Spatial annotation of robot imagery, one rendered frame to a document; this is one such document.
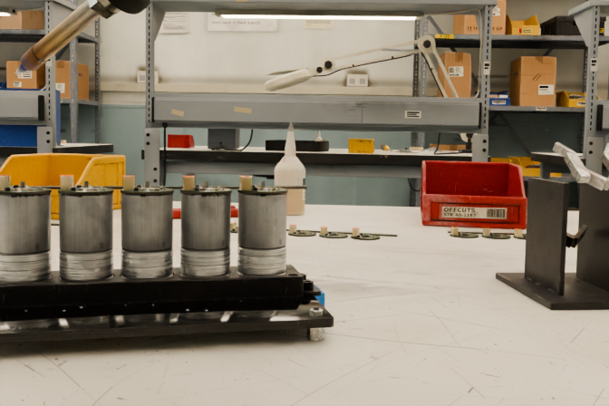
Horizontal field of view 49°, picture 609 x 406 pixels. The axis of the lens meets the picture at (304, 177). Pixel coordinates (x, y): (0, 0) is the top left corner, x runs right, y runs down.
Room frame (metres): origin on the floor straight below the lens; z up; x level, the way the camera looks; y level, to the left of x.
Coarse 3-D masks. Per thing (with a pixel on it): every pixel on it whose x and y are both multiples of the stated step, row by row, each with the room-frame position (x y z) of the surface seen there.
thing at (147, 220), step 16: (128, 208) 0.31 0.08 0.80; (144, 208) 0.31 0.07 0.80; (160, 208) 0.31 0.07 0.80; (128, 224) 0.31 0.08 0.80; (144, 224) 0.31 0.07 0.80; (160, 224) 0.31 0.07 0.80; (128, 240) 0.31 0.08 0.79; (144, 240) 0.31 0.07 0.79; (160, 240) 0.31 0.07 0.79; (128, 256) 0.31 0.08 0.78; (144, 256) 0.31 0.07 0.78; (160, 256) 0.31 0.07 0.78; (128, 272) 0.31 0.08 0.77; (144, 272) 0.31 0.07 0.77; (160, 272) 0.31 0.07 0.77
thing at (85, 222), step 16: (64, 208) 0.30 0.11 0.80; (80, 208) 0.30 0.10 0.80; (96, 208) 0.30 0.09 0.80; (112, 208) 0.32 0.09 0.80; (64, 224) 0.30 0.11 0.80; (80, 224) 0.30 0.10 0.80; (96, 224) 0.30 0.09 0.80; (112, 224) 0.32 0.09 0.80; (64, 240) 0.30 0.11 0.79; (80, 240) 0.30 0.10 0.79; (96, 240) 0.30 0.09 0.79; (112, 240) 0.32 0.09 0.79; (64, 256) 0.30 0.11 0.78; (80, 256) 0.30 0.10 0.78; (96, 256) 0.30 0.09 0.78; (112, 256) 0.31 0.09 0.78; (64, 272) 0.30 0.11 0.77; (80, 272) 0.30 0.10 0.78; (96, 272) 0.30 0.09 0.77; (112, 272) 0.31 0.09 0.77
